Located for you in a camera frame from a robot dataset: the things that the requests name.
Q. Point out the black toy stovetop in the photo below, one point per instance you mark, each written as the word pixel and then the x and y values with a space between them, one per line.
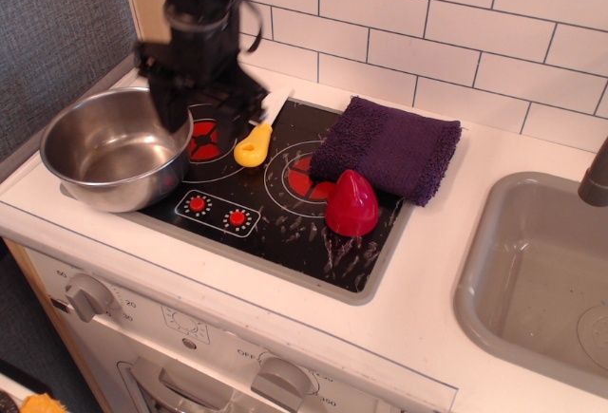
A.
pixel 272 217

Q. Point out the stainless steel pot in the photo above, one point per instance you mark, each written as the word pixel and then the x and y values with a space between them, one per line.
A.
pixel 112 152

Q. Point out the purple folded towel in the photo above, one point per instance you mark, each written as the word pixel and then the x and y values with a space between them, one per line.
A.
pixel 397 152

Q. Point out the yellow black striped object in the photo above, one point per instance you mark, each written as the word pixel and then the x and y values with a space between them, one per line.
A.
pixel 37 403

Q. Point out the grey toy sink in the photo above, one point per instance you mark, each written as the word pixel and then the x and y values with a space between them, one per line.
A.
pixel 533 290

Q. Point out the grey oven door handle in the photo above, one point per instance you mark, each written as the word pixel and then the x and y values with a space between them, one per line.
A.
pixel 181 388

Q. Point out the grey oven knob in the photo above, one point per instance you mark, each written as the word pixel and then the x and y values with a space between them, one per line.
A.
pixel 282 383

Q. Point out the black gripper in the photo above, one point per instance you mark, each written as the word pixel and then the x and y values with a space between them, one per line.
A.
pixel 203 54

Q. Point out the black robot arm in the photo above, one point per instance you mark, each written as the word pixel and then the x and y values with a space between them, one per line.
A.
pixel 201 58

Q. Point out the yellow handled toy knife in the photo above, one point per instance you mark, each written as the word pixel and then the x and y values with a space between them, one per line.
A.
pixel 253 150

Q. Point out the red toy strawberry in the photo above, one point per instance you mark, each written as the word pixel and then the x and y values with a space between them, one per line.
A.
pixel 352 207

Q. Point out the grey faucet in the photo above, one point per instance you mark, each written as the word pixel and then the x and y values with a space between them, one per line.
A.
pixel 593 188

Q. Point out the grey timer knob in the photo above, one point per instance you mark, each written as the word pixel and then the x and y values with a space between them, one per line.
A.
pixel 88 296

